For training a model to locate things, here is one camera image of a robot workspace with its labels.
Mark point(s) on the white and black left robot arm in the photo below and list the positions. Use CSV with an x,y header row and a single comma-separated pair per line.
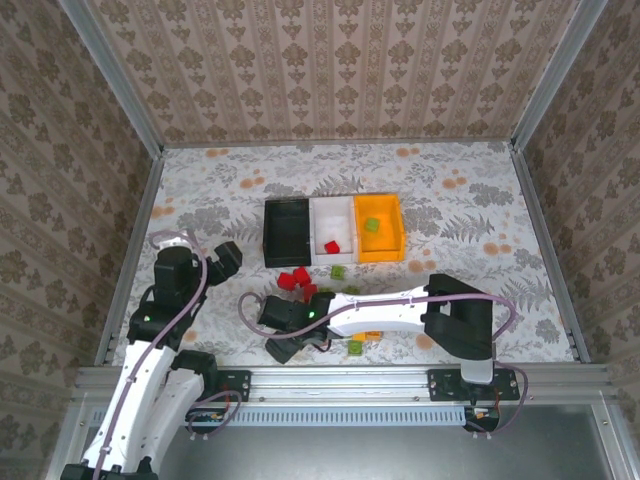
x,y
125,400

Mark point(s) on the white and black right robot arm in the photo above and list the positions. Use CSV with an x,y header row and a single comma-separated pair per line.
x,y
380,314

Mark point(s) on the black plastic bin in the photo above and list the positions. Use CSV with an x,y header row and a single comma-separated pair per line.
x,y
285,230

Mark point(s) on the white plastic bin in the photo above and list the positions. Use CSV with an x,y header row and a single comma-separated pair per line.
x,y
332,220

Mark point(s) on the grey metal base sheet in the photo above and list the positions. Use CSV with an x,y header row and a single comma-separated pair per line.
x,y
350,455

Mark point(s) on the orange plastic bin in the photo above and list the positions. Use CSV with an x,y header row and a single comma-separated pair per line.
x,y
387,240

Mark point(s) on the aluminium side rail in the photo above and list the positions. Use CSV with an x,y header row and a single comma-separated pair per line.
x,y
547,250
134,250

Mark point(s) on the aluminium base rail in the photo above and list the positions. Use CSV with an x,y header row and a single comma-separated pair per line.
x,y
340,385

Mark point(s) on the black connector bracket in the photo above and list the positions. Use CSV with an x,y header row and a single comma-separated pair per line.
x,y
482,415
207,416

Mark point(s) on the aluminium lower frame post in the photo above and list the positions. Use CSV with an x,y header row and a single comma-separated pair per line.
x,y
70,425
612,442

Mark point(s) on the aluminium upright post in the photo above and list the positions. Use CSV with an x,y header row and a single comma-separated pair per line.
x,y
112,75
557,75

